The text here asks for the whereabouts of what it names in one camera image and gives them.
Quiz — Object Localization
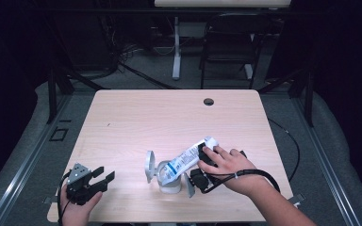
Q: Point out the thick black floor cable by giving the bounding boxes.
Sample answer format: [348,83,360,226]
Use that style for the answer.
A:
[119,61,181,90]

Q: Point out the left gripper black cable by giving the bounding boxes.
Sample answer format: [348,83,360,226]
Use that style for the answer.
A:
[56,170,74,226]

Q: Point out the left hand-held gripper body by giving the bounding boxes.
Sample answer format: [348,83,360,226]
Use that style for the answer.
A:
[65,162,101,206]

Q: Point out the person's left hand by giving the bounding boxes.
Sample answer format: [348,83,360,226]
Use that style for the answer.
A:
[59,186,104,226]

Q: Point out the thin black floor cable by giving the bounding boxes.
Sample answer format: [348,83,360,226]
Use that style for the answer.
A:
[267,117,301,183]

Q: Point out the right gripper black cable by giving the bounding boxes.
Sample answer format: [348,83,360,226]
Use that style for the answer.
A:
[201,169,281,195]

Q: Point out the black metal stand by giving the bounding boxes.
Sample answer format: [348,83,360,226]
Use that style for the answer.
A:
[46,67,107,125]
[257,67,316,128]

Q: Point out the tangle of cables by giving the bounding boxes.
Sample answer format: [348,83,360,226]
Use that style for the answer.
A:
[100,15,177,64]

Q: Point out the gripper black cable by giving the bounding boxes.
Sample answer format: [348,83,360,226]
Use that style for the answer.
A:
[56,170,74,226]
[201,169,281,195]

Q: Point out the white-legged desk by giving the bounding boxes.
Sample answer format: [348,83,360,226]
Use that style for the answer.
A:
[154,0,291,81]

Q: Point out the person's right hand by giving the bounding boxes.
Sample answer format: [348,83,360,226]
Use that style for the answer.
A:
[197,145,267,196]

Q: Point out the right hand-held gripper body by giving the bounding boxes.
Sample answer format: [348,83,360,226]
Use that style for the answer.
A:
[183,168,230,200]

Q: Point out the black folding chair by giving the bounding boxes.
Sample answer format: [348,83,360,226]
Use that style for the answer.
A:
[199,12,272,90]

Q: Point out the blue and white pouch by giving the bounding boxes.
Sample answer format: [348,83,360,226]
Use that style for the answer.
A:
[161,136,220,186]

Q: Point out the grey tape tab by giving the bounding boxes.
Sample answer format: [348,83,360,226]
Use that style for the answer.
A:
[42,195,60,205]
[290,192,306,206]

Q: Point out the clear jar with grey lid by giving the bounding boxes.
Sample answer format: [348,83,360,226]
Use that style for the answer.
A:
[144,150,183,195]

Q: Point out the aluminium floor rail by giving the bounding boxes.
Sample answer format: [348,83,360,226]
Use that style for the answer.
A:
[0,93,74,226]
[290,97,362,226]

